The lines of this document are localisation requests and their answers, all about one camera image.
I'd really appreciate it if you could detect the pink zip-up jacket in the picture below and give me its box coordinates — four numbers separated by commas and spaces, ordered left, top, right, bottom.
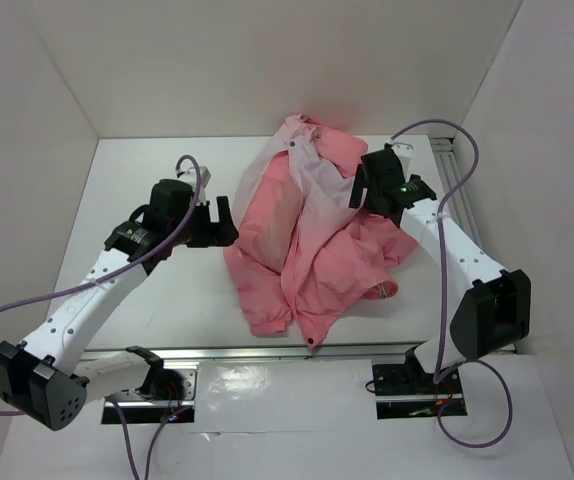
224, 115, 417, 349

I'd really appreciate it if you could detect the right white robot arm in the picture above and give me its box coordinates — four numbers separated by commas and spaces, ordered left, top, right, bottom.
349, 146, 531, 393

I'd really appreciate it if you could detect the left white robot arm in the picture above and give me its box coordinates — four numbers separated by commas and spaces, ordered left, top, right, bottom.
0, 179, 238, 431

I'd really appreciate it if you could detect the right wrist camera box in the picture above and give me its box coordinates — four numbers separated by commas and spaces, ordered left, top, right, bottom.
391, 142, 414, 175

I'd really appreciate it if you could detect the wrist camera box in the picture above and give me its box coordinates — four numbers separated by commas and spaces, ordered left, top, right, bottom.
391, 142, 414, 175
176, 166, 211, 190

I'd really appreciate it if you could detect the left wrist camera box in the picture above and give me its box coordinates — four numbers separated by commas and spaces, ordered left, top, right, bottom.
176, 166, 211, 190

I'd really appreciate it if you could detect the front aluminium rail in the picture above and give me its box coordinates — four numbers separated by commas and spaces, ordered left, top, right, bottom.
79, 341, 428, 362

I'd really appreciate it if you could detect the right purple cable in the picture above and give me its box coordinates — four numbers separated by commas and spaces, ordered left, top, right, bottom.
387, 118, 514, 447

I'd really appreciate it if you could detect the purple cable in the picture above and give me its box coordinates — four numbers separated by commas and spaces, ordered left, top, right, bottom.
0, 155, 203, 480
387, 118, 514, 447

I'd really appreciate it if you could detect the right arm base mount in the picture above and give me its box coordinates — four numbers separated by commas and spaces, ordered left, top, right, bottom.
365, 364, 467, 420

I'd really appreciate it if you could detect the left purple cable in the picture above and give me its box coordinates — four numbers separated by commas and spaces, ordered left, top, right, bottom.
0, 155, 203, 480

